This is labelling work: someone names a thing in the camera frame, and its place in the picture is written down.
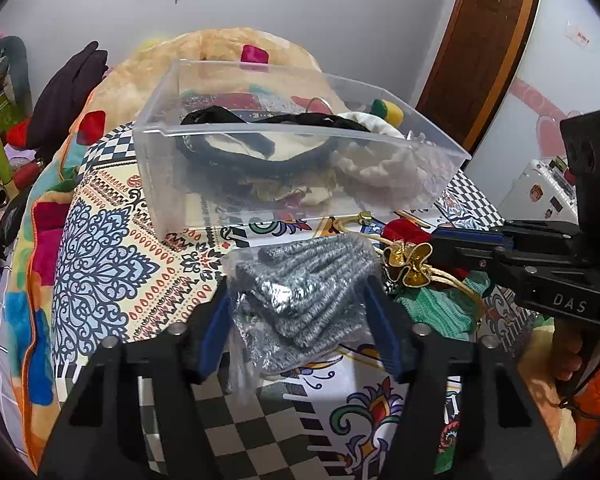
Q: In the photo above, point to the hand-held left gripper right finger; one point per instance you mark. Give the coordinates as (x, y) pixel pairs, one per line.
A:
(386, 331)

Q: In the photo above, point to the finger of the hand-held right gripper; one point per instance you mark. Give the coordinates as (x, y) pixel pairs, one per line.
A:
(462, 257)
(460, 235)

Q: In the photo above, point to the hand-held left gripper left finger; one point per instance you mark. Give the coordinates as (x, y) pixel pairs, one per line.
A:
(214, 321)

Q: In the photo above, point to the gold bow hairband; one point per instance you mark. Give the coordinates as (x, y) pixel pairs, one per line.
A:
(410, 260)

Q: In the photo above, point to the silver knit cloth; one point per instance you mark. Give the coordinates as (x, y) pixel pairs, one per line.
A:
(300, 290)

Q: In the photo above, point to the clear plastic storage box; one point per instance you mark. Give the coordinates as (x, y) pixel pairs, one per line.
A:
(180, 185)

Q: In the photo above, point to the person's right hand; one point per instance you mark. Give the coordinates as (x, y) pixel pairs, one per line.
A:
(567, 360)

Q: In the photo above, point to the red velvet cloth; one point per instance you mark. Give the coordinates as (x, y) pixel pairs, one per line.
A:
(405, 231)

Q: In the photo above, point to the green knitted cloth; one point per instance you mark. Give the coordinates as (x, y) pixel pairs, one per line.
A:
(440, 310)

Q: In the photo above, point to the white suitcase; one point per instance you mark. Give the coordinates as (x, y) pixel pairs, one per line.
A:
(540, 190)

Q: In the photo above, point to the white knitted scrunchie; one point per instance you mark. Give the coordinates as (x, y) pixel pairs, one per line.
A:
(380, 165)

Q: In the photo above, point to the patterned printed blanket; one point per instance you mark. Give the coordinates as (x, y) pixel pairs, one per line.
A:
(110, 260)

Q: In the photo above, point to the green yellow plush ball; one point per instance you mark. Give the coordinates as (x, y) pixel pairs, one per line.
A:
(387, 111)

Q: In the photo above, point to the cream cloth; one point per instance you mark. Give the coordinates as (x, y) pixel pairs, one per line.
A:
(285, 192)

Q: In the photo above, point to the black headband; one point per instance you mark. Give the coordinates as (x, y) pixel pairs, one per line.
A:
(260, 162)

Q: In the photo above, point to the colourful patchwork quilt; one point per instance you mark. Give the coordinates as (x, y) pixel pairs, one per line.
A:
(35, 310)

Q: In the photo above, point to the brown wooden door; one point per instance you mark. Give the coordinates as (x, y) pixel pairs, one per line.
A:
(485, 40)

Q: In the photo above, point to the orange fuzzy blanket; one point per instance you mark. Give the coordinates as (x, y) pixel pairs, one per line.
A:
(145, 67)

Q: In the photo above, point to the pink cushion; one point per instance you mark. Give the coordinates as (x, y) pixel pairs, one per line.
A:
(254, 53)

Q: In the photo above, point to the dark jacket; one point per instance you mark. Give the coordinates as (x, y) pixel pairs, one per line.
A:
(65, 95)

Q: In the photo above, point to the green toy stand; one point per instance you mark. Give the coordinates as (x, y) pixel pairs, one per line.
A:
(0, 135)

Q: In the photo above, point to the grey plush toy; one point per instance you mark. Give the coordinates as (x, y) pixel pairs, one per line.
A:
(5, 67)

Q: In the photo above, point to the white wall label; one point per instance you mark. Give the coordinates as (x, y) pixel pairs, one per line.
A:
(579, 34)

